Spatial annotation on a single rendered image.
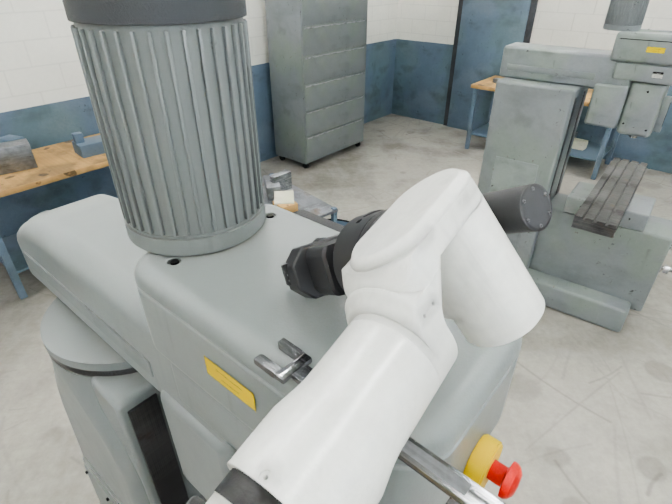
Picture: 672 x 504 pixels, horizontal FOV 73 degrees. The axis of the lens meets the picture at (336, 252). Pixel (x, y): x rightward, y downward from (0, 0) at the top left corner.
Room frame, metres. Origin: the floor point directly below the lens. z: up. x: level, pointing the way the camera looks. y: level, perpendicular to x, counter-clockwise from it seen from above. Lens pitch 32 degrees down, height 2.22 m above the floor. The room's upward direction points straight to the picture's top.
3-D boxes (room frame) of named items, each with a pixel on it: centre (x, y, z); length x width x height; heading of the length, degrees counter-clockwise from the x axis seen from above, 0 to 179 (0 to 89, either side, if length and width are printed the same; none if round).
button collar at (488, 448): (0.30, -0.16, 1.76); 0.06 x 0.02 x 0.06; 140
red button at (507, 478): (0.28, -0.18, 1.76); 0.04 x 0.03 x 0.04; 140
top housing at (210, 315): (0.46, 0.03, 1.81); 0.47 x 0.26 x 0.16; 50
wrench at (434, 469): (0.25, -0.02, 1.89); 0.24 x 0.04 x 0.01; 48
